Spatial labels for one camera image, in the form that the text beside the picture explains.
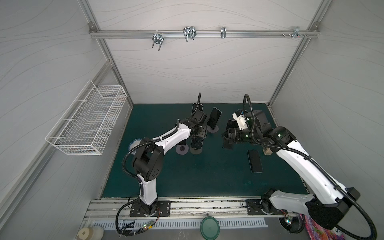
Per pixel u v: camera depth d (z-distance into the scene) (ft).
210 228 1.98
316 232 2.17
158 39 2.62
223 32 2.57
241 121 2.07
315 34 2.57
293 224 2.36
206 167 2.90
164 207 2.41
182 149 3.14
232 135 2.03
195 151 3.12
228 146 3.27
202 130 2.68
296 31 2.51
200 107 3.23
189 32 2.51
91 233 1.98
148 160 1.58
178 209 2.46
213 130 3.36
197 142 2.92
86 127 2.23
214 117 3.29
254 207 2.40
